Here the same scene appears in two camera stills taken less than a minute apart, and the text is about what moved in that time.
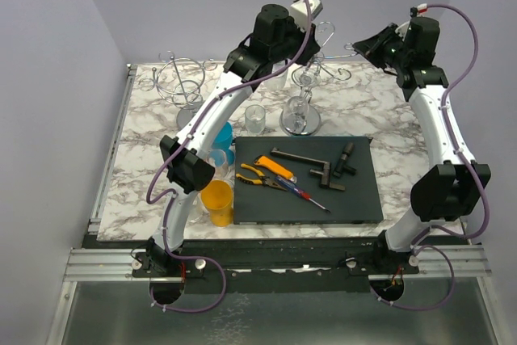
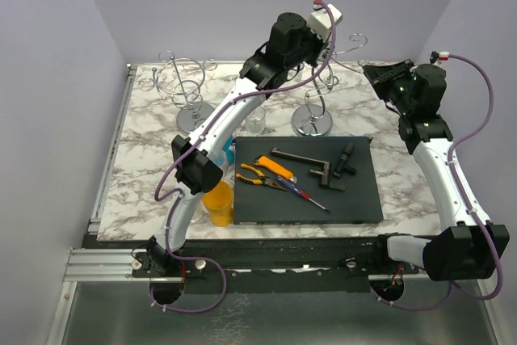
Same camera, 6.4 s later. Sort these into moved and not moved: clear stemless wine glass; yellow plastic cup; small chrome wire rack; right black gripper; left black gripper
Moved: clear stemless wine glass; right black gripper
Not moved: small chrome wire rack; yellow plastic cup; left black gripper
